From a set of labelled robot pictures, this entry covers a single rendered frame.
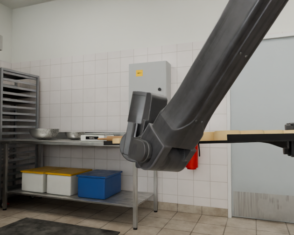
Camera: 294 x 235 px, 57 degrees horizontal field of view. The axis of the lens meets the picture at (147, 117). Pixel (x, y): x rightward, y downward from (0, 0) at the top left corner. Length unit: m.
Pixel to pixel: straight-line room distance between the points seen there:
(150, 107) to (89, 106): 3.52
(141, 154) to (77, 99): 3.71
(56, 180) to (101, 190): 0.61
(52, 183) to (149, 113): 3.14
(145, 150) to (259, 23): 0.23
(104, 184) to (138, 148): 2.75
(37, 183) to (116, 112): 1.35
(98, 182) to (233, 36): 2.92
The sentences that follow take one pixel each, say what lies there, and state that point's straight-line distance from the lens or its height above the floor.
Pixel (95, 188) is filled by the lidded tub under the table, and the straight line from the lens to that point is 3.22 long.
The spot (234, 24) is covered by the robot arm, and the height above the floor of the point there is 1.16.
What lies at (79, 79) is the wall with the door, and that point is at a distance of 4.12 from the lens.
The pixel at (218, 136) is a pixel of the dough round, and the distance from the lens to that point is 0.52.
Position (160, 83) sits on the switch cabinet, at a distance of 3.32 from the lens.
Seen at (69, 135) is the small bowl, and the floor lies 0.93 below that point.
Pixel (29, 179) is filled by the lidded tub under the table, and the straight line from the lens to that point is 3.81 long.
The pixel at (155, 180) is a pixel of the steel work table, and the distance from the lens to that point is 3.43.
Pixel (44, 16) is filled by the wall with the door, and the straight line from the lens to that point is 4.81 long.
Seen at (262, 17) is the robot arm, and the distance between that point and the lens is 0.37.
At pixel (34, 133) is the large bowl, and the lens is 3.72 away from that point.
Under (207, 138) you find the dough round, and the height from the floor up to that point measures 1.01.
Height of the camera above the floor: 1.03
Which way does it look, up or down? 2 degrees up
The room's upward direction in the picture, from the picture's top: straight up
